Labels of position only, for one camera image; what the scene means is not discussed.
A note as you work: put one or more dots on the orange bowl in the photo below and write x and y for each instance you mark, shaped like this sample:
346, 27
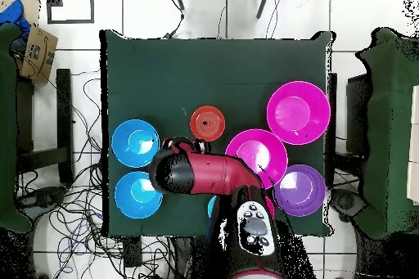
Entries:
214, 130

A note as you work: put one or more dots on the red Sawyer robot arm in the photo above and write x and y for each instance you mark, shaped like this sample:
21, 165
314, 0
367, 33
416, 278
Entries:
209, 174

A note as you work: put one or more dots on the stack of small blue bowls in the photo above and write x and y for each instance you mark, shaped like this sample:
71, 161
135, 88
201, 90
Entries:
211, 207

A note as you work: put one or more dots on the large pink bowl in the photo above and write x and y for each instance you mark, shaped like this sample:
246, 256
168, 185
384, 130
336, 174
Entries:
298, 112
258, 148

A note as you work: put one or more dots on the dark green table cloth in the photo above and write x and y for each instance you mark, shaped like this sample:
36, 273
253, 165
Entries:
196, 79

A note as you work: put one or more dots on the large blue bowl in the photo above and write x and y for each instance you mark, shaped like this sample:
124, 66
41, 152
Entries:
132, 197
131, 143

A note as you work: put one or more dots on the small crimson bowl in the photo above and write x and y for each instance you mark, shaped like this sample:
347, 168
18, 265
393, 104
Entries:
270, 207

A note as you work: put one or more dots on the purple bowl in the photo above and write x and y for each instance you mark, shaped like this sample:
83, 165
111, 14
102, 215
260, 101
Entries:
299, 190

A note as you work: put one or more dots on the black box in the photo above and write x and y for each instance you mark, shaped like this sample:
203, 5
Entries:
132, 252

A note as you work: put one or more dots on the green covered side table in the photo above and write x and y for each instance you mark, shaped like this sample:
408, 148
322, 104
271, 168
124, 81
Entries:
8, 128
389, 128

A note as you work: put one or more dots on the printed cardboard box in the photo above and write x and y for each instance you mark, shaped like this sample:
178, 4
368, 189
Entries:
37, 59

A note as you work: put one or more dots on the plain cardboard box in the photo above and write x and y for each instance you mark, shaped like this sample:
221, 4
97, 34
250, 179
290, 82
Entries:
32, 7

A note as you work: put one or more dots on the blue cloth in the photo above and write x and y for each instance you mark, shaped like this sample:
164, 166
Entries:
14, 14

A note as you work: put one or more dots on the black bench frame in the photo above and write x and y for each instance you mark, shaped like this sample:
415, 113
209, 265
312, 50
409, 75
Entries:
63, 112
358, 112

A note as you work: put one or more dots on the black pedestal foot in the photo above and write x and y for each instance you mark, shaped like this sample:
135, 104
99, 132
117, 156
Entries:
347, 202
42, 198

